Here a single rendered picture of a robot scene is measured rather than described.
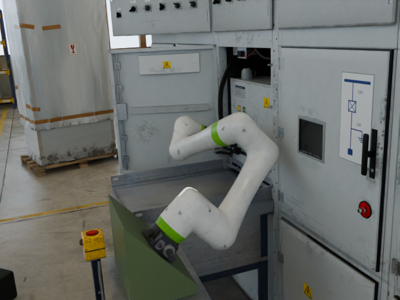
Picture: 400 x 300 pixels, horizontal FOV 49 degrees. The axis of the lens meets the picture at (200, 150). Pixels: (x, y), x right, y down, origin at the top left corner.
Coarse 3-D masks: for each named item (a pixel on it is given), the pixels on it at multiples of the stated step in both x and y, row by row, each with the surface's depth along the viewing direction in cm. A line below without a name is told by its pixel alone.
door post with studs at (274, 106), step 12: (276, 0) 187; (276, 12) 188; (276, 24) 189; (276, 36) 191; (276, 48) 192; (276, 60) 193; (276, 72) 195; (276, 84) 196; (276, 96) 197; (276, 108) 199; (276, 120) 200; (276, 132) 202; (276, 168) 206; (276, 180) 208; (276, 192) 209; (276, 204) 211; (276, 216) 213; (276, 228) 214; (276, 240) 216; (276, 252) 218; (276, 264) 219; (276, 276) 221; (276, 288) 223
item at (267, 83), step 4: (256, 76) 255; (260, 76) 254; (264, 76) 253; (268, 76) 252; (240, 80) 239; (244, 80) 234; (248, 80) 237; (252, 80) 236; (256, 80) 235; (260, 80) 234; (264, 80) 233; (268, 80) 232; (260, 84) 218; (264, 84) 215; (268, 84) 217
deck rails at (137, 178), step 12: (168, 168) 253; (180, 168) 255; (192, 168) 258; (204, 168) 261; (216, 168) 264; (120, 180) 244; (132, 180) 246; (144, 180) 249; (156, 180) 251; (264, 192) 214; (216, 204) 205; (144, 216) 194; (156, 216) 196
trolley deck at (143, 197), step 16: (208, 176) 255; (224, 176) 253; (112, 192) 242; (128, 192) 235; (144, 192) 234; (160, 192) 233; (176, 192) 232; (208, 192) 229; (224, 192) 228; (128, 208) 213; (144, 208) 212; (256, 208) 210; (272, 208) 214
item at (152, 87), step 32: (128, 64) 256; (160, 64) 254; (192, 64) 254; (128, 96) 261; (160, 96) 261; (192, 96) 262; (128, 128) 265; (160, 128) 266; (128, 160) 268; (160, 160) 271; (192, 160) 272
